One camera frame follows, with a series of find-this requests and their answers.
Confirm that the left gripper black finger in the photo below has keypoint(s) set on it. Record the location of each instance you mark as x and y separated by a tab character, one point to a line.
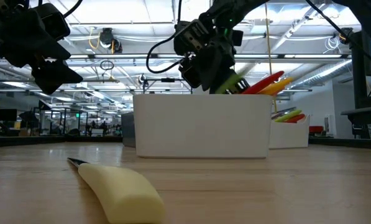
54	76
42	46

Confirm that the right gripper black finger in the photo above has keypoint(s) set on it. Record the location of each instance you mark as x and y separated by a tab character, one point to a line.
241	88
214	71

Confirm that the green silicone spatula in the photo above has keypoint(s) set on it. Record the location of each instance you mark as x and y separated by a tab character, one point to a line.
233	81

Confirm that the red silicone spatula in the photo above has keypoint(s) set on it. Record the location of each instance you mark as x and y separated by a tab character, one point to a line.
263	83

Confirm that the yellow silicone spatula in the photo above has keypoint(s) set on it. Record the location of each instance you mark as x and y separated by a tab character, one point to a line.
280	85

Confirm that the light green silicone spoon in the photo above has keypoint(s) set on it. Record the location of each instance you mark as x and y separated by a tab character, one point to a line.
289	115

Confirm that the red silicone spoon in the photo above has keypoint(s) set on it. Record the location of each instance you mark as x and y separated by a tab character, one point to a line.
297	118

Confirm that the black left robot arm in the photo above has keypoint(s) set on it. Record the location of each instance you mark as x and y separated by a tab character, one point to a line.
8	3

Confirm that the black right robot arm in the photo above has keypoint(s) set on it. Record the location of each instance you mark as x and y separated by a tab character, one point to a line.
235	7

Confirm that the black distant monitor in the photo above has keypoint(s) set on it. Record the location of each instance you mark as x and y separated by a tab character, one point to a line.
5	115

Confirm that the long ceiling light bar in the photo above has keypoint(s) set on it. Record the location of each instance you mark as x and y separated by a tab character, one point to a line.
117	56

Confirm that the person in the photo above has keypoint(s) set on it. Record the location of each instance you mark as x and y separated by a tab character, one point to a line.
103	127

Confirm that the red seat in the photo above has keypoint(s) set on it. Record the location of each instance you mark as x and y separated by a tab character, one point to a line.
316	129

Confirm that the grey translucent plastic bin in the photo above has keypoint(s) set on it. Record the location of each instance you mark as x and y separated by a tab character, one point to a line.
128	129

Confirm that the computer monitor on stand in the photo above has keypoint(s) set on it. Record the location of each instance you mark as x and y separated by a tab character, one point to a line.
359	77

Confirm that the grey computer desk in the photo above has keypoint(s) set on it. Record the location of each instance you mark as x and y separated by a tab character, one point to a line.
365	116

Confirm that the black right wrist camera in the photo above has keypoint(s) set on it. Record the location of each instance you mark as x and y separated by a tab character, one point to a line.
189	73

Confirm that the distant black workstation frame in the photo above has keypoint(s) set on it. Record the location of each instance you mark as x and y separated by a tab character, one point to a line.
65	121

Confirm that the distant black metal frame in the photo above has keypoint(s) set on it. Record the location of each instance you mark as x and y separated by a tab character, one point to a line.
168	80

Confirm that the silver ceiling duct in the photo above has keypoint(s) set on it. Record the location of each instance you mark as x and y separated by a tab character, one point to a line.
325	73

